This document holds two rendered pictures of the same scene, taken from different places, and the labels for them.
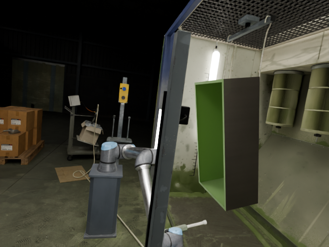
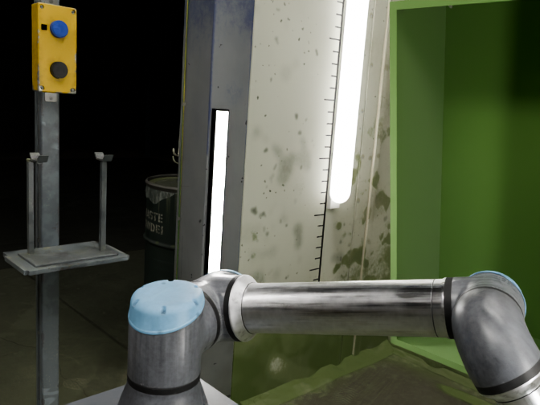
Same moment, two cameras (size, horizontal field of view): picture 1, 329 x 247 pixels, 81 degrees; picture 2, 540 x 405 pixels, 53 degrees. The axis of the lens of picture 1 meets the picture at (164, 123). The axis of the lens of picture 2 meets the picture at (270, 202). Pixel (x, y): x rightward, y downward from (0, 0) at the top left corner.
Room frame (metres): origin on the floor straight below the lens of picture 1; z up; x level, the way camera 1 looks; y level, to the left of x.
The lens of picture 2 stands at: (0.87, 0.88, 1.30)
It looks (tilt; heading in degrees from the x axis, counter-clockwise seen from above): 10 degrees down; 330
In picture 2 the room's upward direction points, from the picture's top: 4 degrees clockwise
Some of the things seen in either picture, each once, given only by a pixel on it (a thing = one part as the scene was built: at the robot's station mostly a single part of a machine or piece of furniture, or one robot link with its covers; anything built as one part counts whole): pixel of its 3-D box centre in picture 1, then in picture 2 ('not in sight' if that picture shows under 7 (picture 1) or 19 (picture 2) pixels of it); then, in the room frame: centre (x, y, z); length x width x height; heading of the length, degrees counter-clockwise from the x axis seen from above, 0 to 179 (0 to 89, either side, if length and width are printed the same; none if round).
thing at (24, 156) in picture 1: (13, 150); not in sight; (3.63, 2.84, 0.07); 1.20 x 0.80 x 0.14; 21
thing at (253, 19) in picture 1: (248, 20); not in sight; (2.01, -0.69, 2.27); 0.14 x 0.14 x 0.05; 14
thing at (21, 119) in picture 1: (21, 119); not in sight; (3.64, 2.71, 0.69); 0.38 x 0.29 x 0.36; 15
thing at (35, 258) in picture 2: (120, 128); (69, 205); (2.60, 0.58, 0.95); 0.26 x 0.15 x 0.32; 104
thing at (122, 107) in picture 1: (119, 135); (47, 235); (2.76, 0.63, 0.82); 0.06 x 0.06 x 1.64; 14
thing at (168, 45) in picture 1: (161, 117); (212, 143); (2.75, 0.05, 1.14); 0.18 x 0.18 x 2.29; 14
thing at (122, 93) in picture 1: (123, 93); (54, 50); (2.70, 0.61, 1.42); 0.12 x 0.06 x 0.26; 104
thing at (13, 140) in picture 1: (12, 143); not in sight; (3.28, 2.59, 0.32); 0.38 x 0.29 x 0.36; 21
